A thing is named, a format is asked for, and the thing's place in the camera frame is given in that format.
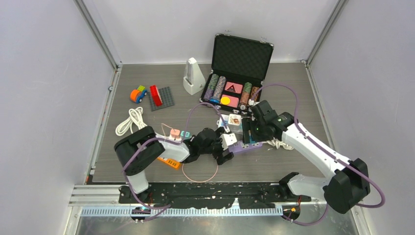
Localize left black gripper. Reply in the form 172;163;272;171
199;127;233;164

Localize purple power strip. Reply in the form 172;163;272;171
228;141;263;154

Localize white cube socket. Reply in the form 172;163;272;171
227;114;242;133

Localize teal plug adapter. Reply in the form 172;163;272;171
180;131;191;140

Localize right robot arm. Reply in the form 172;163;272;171
243;100;370;214

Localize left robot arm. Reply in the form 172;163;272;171
114;126;237;203

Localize pink charger plug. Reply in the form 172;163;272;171
169;129;181;141

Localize white colourful power strip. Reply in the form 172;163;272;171
217;114;243;135

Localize orange power strip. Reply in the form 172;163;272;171
158;157;181;169

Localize black poker chip case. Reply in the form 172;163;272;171
199;33;274;116

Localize white metronome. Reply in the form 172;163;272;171
183;57;206;95

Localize grey building baseplate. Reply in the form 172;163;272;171
149;87;175;112

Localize red toy brick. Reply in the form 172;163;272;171
150;85;163;107

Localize toy car blocks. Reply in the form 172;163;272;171
130;85;148;104

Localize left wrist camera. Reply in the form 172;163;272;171
220;132;238;150

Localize white cord bundle right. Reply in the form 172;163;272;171
262;138;294;151

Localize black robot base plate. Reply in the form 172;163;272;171
138;182;311;209

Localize pink usb cable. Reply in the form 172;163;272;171
161;122;219;183

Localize white coiled power cord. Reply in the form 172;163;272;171
115;107;148;137

